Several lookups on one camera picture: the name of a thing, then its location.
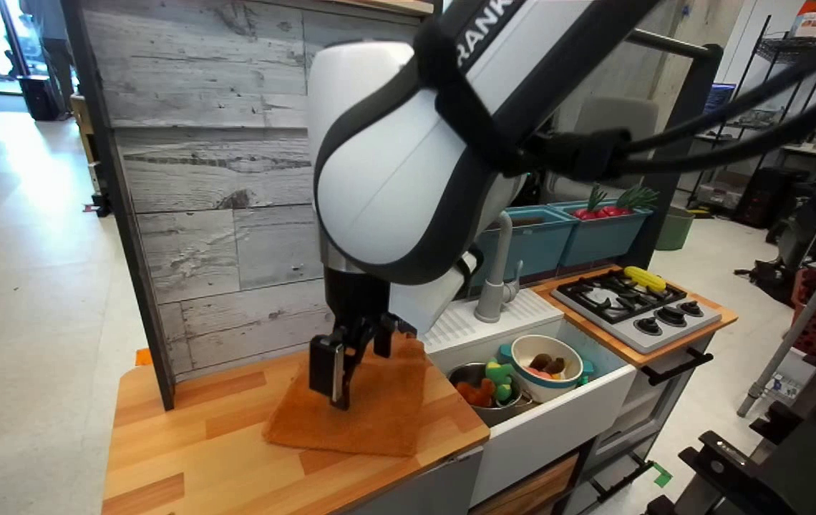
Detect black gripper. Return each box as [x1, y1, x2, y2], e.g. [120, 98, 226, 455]
[306, 266, 398, 412]

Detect orange plush toy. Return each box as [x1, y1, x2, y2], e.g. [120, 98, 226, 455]
[457, 378, 497, 408]

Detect yellow-green toy fruit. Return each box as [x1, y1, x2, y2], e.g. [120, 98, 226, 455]
[478, 358, 520, 405]

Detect grey toy stove top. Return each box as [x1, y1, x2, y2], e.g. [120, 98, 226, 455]
[550, 269, 726, 355]

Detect stainless steel bowl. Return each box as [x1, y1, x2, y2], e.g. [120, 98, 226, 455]
[447, 364, 535, 425]

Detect grey toy faucet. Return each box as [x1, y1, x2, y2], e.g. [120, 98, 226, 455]
[474, 208, 527, 326]

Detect green bowl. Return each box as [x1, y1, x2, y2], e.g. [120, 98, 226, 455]
[498, 332, 598, 404]

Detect teal planter box empty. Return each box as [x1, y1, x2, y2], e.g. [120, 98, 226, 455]
[468, 202, 577, 289]

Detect white toy sink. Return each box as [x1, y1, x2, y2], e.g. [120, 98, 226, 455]
[417, 285, 640, 508]

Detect teal planter box with plants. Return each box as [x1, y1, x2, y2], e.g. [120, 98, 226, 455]
[558, 196, 653, 272]

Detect yellow corn toy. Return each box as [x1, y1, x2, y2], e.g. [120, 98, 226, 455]
[621, 266, 671, 296]

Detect green plastic bin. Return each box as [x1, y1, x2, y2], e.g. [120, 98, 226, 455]
[656, 205, 697, 254]

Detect black cart base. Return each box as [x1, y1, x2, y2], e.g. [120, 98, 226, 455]
[644, 375, 816, 515]

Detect grey metal stand leg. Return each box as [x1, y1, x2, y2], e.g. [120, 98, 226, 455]
[736, 258, 816, 421]

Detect black metal shelving rack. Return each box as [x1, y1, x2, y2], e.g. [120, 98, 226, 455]
[687, 12, 816, 208]

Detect black metal frame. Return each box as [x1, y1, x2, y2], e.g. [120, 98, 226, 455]
[54, 0, 726, 412]

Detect black oven door handle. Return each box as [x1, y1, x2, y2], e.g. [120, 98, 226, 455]
[640, 345, 717, 385]

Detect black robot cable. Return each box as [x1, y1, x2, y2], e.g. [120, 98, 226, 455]
[510, 16, 816, 185]

